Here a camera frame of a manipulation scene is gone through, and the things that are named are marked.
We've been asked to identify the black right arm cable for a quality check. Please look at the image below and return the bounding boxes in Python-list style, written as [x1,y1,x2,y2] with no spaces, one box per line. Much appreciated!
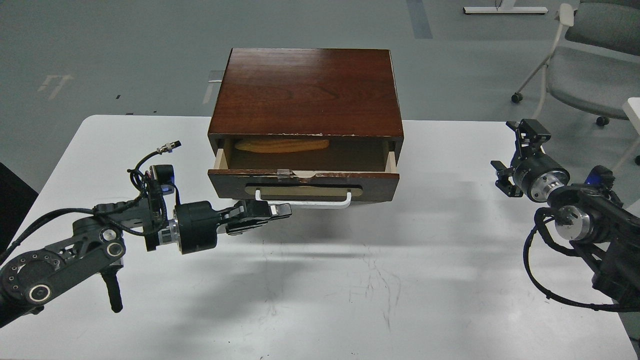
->
[523,208,640,314]

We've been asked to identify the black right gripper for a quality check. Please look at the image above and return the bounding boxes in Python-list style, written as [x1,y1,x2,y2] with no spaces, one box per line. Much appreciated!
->
[490,118,570,203]

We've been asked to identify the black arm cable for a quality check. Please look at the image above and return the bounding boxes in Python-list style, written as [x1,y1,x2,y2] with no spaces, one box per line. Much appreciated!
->
[523,208,640,314]
[0,140,183,266]

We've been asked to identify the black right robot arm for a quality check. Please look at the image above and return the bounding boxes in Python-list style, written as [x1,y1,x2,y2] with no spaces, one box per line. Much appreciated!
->
[491,119,640,313]

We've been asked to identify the yellow corn cob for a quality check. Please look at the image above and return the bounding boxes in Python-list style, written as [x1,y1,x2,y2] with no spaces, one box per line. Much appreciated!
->
[233,138,330,154]

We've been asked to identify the white furniture corner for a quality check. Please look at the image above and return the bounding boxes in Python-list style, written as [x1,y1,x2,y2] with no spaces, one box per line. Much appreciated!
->
[622,96,640,135]

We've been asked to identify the dark wooden cabinet box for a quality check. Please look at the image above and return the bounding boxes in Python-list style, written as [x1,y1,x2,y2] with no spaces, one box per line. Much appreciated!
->
[207,47,404,157]

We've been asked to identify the wooden drawer with white handle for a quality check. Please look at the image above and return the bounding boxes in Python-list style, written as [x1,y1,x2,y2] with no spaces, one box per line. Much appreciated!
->
[208,139,400,202]

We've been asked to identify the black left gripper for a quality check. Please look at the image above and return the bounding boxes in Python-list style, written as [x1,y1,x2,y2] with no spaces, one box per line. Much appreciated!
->
[158,200,292,255]

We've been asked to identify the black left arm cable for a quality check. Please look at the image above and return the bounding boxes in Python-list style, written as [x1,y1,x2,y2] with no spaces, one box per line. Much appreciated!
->
[0,140,183,266]

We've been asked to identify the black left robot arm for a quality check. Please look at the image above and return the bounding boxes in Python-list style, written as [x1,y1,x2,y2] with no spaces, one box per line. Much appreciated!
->
[1,200,292,326]

